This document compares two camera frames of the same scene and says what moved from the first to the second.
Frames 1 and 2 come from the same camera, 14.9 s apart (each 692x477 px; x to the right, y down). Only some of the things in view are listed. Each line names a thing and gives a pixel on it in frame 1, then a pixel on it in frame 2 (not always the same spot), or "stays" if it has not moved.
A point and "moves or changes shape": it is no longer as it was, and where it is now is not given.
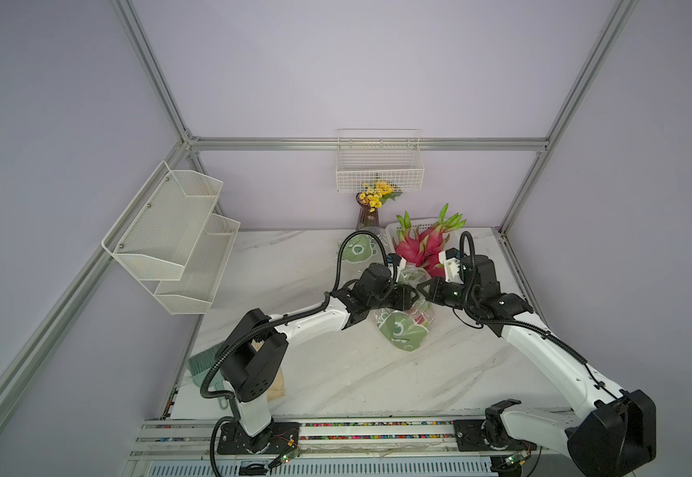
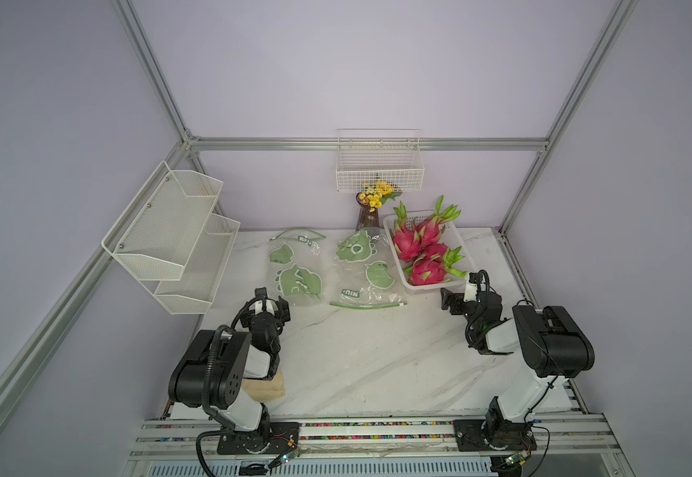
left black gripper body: x=398 y=298 -> x=280 y=315
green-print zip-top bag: x=405 y=329 -> x=299 y=270
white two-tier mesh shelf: x=172 y=240 stays
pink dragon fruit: x=433 y=266 -> x=434 y=250
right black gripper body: x=451 y=294 -> x=460 y=308
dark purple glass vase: x=369 y=216 stays
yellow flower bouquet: x=376 y=195 stays
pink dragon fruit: x=434 y=238 moves or changes shape
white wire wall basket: x=380 y=160 stays
